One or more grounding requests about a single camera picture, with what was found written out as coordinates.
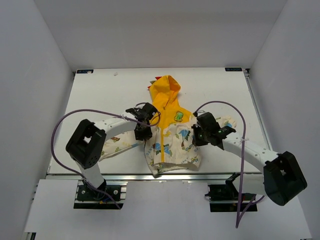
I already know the yellow dinosaur print kids jacket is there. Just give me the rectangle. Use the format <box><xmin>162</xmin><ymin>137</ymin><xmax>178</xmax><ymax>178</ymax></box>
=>
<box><xmin>99</xmin><ymin>74</ymin><xmax>238</xmax><ymax>179</ymax></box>

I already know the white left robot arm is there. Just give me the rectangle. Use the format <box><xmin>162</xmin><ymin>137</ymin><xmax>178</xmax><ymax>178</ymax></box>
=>
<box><xmin>65</xmin><ymin>113</ymin><xmax>152</xmax><ymax>200</ymax></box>

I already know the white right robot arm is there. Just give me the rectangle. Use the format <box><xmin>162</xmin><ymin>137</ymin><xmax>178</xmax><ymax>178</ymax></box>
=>
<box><xmin>192</xmin><ymin>112</ymin><xmax>308</xmax><ymax>206</ymax></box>

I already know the dark blue corner label right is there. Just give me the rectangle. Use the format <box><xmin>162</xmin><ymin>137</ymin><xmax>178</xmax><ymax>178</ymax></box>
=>
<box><xmin>224</xmin><ymin>67</ymin><xmax>243</xmax><ymax>72</ymax></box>

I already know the dark blue corner label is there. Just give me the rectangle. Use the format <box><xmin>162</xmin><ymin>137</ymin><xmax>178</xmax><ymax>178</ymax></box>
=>
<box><xmin>76</xmin><ymin>69</ymin><xmax>94</xmax><ymax>74</ymax></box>
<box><xmin>224</xmin><ymin>67</ymin><xmax>243</xmax><ymax>72</ymax></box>

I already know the dark blue corner label left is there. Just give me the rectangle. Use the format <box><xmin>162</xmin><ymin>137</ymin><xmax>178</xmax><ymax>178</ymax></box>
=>
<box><xmin>76</xmin><ymin>69</ymin><xmax>94</xmax><ymax>74</ymax></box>

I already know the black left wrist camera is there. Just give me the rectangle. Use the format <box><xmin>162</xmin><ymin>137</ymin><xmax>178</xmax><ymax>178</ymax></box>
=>
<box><xmin>125</xmin><ymin>102</ymin><xmax>158</xmax><ymax>125</ymax></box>

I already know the aluminium right side rail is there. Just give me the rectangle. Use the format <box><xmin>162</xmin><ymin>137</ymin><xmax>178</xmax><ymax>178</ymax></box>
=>
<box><xmin>243</xmin><ymin>68</ymin><xmax>273</xmax><ymax>150</ymax></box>

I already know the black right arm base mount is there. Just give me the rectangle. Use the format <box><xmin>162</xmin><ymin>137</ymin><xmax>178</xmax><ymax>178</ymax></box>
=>
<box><xmin>203</xmin><ymin>172</ymin><xmax>258</xmax><ymax>213</ymax></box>

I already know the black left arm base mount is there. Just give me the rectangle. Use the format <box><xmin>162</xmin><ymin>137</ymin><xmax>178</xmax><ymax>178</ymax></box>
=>
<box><xmin>73</xmin><ymin>181</ymin><xmax>127</xmax><ymax>210</ymax></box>

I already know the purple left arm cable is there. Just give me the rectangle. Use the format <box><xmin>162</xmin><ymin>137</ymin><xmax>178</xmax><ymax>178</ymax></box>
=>
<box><xmin>50</xmin><ymin>101</ymin><xmax>161</xmax><ymax>210</ymax></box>

